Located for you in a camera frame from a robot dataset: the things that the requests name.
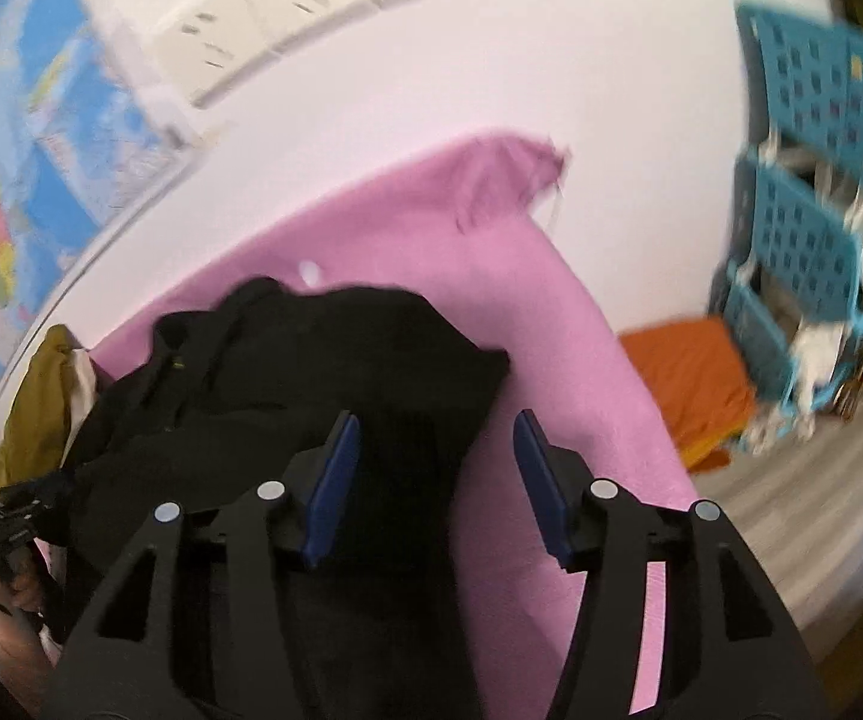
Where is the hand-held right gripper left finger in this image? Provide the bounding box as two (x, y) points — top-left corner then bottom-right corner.
(41, 409), (362, 720)

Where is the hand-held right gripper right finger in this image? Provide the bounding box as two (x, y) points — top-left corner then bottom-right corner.
(513, 409), (833, 720)

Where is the black garment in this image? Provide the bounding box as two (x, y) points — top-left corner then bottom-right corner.
(45, 277), (513, 720)

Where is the person's left forearm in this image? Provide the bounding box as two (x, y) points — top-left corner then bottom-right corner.
(0, 611), (61, 706)

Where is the person's left hand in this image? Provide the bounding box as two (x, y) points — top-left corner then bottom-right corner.
(0, 549), (52, 620)

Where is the olive folded garment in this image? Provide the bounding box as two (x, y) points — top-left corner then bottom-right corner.
(0, 324), (94, 500)

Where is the beige folded garment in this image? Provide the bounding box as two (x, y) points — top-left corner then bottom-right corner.
(64, 349), (107, 437)

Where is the orange cloth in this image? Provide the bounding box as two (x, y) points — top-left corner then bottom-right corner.
(618, 315), (760, 475)

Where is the pink daisy print bedsheet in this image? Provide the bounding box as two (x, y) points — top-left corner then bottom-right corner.
(34, 131), (702, 720)

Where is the blue perforated plastic rack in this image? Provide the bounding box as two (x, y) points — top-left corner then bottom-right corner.
(708, 0), (863, 421)

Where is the colourful wall map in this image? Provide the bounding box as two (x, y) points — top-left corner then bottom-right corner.
(0, 0), (203, 395)

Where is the white wall socket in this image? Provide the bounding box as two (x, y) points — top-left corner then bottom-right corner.
(152, 0), (284, 110)
(240, 0), (374, 55)

